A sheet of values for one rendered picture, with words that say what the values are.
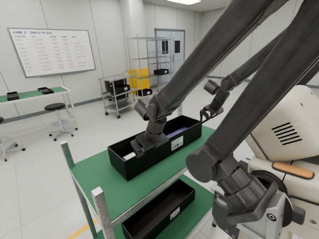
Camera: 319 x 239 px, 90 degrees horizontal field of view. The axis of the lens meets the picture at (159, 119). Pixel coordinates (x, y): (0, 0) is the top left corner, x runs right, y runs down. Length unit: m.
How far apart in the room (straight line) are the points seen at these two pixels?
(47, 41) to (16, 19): 0.66
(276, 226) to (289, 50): 0.31
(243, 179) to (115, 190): 0.54
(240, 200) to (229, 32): 0.32
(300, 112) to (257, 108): 0.16
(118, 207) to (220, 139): 0.50
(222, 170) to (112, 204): 0.48
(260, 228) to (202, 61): 0.36
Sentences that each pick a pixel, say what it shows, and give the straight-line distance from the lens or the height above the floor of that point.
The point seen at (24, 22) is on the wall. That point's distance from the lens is 5.36.
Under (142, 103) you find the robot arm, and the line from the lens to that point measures 0.55.
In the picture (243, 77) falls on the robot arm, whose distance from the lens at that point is 0.78.
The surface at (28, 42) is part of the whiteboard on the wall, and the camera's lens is 5.30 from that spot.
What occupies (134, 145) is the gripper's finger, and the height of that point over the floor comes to 1.19.
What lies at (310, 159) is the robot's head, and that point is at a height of 1.24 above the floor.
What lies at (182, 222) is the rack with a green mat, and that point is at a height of 0.35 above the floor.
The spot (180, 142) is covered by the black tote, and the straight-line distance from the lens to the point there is 0.94.
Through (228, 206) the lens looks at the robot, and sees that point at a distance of 0.64.
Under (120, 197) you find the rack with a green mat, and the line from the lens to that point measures 0.75.
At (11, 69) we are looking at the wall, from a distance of 5.29.
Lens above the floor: 1.50
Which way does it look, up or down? 24 degrees down
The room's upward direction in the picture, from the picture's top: 3 degrees counter-clockwise
